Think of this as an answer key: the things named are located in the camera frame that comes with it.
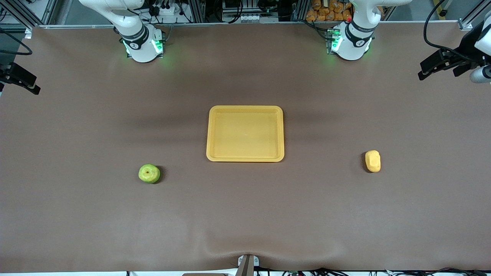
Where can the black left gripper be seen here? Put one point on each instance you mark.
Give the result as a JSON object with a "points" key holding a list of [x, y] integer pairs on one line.
{"points": [[466, 50]]}

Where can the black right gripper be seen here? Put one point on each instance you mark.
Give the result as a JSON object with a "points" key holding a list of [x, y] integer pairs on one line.
{"points": [[15, 74]]}

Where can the yellow potato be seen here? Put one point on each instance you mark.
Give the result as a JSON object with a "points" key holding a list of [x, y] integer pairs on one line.
{"points": [[373, 161]]}

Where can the green apple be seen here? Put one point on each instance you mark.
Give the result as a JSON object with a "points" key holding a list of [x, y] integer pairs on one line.
{"points": [[149, 173]]}

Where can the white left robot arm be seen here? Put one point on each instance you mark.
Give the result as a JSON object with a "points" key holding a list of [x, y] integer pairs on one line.
{"points": [[353, 42]]}

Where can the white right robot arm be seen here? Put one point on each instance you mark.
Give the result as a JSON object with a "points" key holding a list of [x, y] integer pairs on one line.
{"points": [[140, 46]]}

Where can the yellow plastic tray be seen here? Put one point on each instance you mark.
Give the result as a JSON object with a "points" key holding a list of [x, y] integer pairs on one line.
{"points": [[245, 134]]}

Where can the orange snack packets pile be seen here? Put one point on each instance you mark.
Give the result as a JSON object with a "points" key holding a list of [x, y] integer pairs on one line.
{"points": [[326, 13]]}

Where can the white socket strip with plugs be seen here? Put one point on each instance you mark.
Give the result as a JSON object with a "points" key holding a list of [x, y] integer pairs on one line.
{"points": [[167, 10]]}

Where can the small white power strip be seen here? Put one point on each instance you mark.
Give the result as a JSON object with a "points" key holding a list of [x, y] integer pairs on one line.
{"points": [[251, 17]]}

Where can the brown table mat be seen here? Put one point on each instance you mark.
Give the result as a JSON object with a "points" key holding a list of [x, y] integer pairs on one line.
{"points": [[245, 211]]}

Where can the aluminium frame post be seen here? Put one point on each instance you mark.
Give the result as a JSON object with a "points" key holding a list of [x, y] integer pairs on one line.
{"points": [[299, 10], [197, 11]]}

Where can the grey metal camera clamp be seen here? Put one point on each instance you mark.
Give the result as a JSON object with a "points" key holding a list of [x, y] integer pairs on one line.
{"points": [[247, 266]]}

